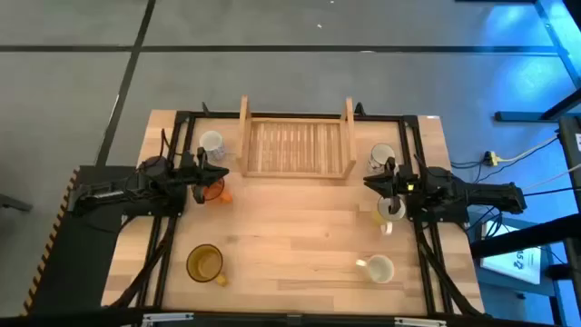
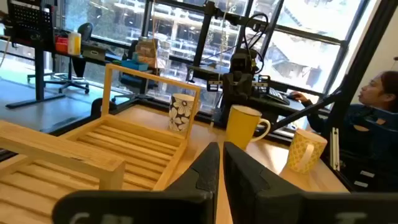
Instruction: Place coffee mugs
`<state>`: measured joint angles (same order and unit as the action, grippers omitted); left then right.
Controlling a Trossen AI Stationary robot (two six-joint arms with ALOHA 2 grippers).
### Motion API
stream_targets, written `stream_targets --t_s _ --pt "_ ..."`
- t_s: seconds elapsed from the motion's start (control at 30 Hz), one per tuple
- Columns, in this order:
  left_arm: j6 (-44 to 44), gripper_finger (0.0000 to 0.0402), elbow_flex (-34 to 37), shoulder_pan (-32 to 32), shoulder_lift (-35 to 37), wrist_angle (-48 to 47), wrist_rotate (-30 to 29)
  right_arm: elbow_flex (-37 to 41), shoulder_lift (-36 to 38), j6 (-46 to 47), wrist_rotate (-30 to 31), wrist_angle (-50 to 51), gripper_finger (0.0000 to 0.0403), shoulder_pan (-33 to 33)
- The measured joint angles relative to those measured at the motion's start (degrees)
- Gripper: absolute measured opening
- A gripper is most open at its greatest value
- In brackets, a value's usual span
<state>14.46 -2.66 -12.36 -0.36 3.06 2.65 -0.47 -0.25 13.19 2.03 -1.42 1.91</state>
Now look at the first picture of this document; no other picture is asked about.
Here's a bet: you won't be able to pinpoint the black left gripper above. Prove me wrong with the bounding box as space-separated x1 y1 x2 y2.
181 147 231 204

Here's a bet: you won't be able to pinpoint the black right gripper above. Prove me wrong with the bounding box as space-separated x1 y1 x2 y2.
363 156 412 215

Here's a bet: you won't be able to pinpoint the orange mug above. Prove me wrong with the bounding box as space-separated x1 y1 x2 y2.
202 177 234 204

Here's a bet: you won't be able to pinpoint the navy mug white flowers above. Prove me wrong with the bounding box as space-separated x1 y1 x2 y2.
366 143 397 175

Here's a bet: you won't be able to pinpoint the yellow mug white handle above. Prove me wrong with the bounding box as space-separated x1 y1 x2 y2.
371 195 407 236

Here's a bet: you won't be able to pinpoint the white mug blue geometric pattern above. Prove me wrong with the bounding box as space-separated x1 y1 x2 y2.
198 130 227 161

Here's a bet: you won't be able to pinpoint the mustard mug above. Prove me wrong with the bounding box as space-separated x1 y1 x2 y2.
185 243 230 288

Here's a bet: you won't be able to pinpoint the wooden slatted tray rack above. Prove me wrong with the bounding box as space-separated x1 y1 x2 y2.
236 94 358 180

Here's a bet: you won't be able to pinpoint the cream white mug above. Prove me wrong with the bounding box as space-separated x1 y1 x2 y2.
355 253 396 285

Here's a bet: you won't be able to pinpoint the white printed sign box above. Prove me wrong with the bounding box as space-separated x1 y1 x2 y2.
479 221 547 286

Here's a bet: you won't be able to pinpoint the black platform hazard stripe edge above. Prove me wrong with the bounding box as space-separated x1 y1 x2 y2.
22 165 140 319

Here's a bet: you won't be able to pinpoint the black power cable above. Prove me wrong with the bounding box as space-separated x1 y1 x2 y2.
448 156 490 173

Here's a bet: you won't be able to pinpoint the black aluminium table frame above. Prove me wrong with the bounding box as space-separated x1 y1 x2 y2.
135 102 487 319

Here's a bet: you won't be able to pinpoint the black cable bundle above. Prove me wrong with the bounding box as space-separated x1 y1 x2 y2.
416 221 485 317
111 216 179 311

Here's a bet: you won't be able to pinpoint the silver metal bracket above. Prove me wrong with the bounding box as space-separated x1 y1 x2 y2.
393 316 448 327
140 312 195 327

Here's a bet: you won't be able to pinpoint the white cable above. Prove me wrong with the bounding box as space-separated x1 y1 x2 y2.
497 134 560 164
520 163 581 191

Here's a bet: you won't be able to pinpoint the black metal stand frame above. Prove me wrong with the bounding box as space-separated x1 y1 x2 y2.
469 88 581 327

